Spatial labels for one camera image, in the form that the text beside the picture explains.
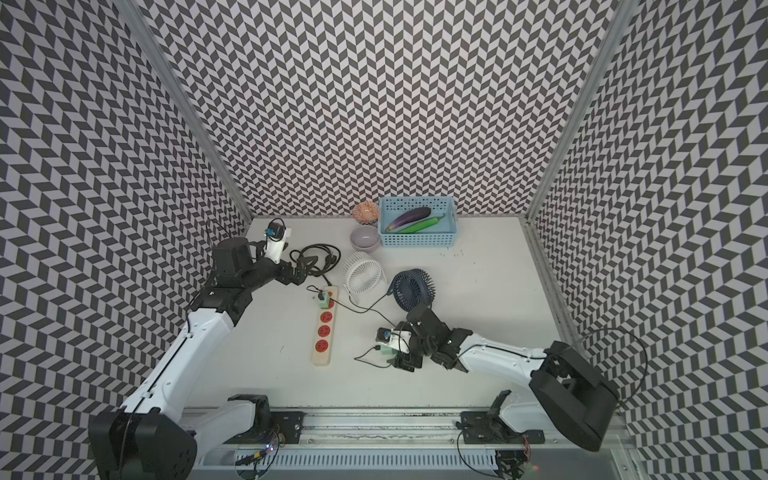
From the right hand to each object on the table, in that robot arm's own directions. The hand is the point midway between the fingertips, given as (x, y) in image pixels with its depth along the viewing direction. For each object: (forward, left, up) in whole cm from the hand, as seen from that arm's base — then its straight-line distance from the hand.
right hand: (395, 348), depth 83 cm
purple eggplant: (+54, -10, 0) cm, 55 cm away
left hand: (+18, +25, +21) cm, 38 cm away
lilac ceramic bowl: (+40, +11, +1) cm, 41 cm away
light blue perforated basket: (+47, -8, +2) cm, 48 cm away
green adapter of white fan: (+12, +21, +4) cm, 25 cm away
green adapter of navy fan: (-6, 0, +9) cm, 11 cm away
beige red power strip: (+6, +21, 0) cm, 22 cm away
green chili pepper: (+46, -9, +1) cm, 47 cm away
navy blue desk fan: (+16, -5, +6) cm, 18 cm away
